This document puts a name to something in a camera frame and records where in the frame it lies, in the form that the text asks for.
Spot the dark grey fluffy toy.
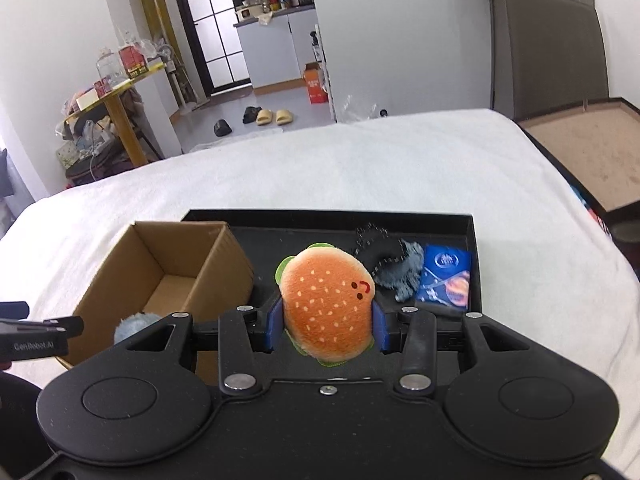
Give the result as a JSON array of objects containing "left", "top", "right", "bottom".
[{"left": 375, "top": 241, "right": 426, "bottom": 304}]

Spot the white stand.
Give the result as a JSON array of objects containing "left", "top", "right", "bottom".
[{"left": 167, "top": 45, "right": 212, "bottom": 116}]

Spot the light blue fluffy plush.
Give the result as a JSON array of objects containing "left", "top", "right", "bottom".
[{"left": 114, "top": 311, "right": 163, "bottom": 346}]

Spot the grey upholstered panel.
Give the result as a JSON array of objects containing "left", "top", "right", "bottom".
[{"left": 501, "top": 0, "right": 612, "bottom": 122}]

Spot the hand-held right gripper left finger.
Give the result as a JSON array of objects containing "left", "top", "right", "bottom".
[{"left": 114, "top": 296, "right": 287, "bottom": 395}]

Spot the dark bag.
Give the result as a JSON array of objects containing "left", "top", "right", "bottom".
[{"left": 65, "top": 147, "right": 137, "bottom": 187}]

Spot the black shallow tray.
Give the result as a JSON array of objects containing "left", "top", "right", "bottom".
[{"left": 180, "top": 208, "right": 484, "bottom": 352}]

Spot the green and white box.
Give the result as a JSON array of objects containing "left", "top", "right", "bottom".
[{"left": 56, "top": 142, "right": 82, "bottom": 169}]

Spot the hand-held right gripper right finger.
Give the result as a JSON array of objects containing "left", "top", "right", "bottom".
[{"left": 369, "top": 302, "right": 540, "bottom": 394}]

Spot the black cloth with white stitching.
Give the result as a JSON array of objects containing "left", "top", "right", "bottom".
[{"left": 354, "top": 222, "right": 407, "bottom": 282}]

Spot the white cabinet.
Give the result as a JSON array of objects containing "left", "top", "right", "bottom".
[{"left": 234, "top": 6, "right": 321, "bottom": 95}]

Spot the burger plush toy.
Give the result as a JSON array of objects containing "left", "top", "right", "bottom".
[{"left": 274, "top": 242, "right": 377, "bottom": 366}]

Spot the brown cardboard box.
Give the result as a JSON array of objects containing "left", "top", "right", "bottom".
[{"left": 65, "top": 220, "right": 256, "bottom": 386}]

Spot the clear glass jar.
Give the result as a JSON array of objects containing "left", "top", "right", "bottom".
[{"left": 97, "top": 49, "right": 126, "bottom": 87}]

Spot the white flat box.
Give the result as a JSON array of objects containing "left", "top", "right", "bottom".
[{"left": 74, "top": 89, "right": 102, "bottom": 112}]

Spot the yellow round table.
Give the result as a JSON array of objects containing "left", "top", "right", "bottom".
[{"left": 64, "top": 62, "right": 168, "bottom": 167}]

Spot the brown board box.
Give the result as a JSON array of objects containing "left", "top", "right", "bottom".
[{"left": 516, "top": 97, "right": 640, "bottom": 227}]

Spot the large red box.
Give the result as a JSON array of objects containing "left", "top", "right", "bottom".
[{"left": 119, "top": 45, "right": 151, "bottom": 79}]

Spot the black framed glass door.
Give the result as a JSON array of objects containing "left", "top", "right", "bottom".
[{"left": 167, "top": 0, "right": 252, "bottom": 97}]

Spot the orange cardboard box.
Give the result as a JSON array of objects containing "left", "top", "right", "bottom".
[{"left": 302, "top": 62, "right": 331, "bottom": 105}]

